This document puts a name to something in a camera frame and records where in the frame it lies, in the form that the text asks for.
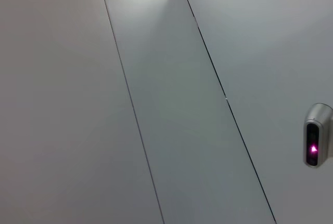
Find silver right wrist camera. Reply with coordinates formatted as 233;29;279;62
302;102;333;169

